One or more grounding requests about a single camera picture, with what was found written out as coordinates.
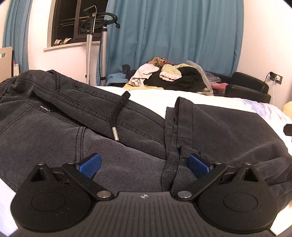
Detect dark grey pants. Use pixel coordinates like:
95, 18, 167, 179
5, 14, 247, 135
0, 69, 292, 211

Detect narrow blue curtain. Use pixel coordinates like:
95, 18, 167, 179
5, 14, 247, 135
2, 0, 33, 73

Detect dark window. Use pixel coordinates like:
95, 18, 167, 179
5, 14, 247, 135
47, 0, 109, 50

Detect clear plastic bag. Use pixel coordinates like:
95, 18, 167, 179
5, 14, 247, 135
186, 60, 222, 94

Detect white garment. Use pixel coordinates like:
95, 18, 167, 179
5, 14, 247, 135
128, 63, 160, 87

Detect yellow cloth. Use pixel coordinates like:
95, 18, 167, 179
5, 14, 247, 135
123, 83, 164, 90

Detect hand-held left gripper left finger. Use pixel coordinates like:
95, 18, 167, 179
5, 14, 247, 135
30, 153, 114, 202

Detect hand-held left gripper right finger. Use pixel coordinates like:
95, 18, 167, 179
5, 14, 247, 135
177, 153, 261, 202

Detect wooden chair back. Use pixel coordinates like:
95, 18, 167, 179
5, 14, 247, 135
0, 46, 14, 80

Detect black armchair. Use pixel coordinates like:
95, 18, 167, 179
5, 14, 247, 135
206, 72, 272, 104

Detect pink cloth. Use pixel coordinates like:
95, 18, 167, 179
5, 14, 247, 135
211, 82, 229, 92

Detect tan garment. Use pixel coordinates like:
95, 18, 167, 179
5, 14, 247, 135
148, 57, 170, 68

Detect garment steamer stand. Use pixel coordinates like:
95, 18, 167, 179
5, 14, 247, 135
79, 6, 121, 85

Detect pile of mixed clothes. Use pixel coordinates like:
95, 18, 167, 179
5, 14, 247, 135
128, 66, 208, 93

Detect beige cloth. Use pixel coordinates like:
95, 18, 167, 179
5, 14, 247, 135
53, 38, 72, 46

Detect white charger cable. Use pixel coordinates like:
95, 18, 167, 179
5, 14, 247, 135
272, 77, 281, 106

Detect black wall socket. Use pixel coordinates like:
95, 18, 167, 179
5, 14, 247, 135
269, 71, 283, 85

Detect cream knitted garment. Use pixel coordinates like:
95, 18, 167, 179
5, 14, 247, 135
159, 64, 190, 83

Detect teal cloth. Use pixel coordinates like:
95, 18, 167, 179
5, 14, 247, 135
107, 73, 131, 87

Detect wide blue curtain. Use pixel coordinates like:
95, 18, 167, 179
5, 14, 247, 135
96, 0, 245, 85

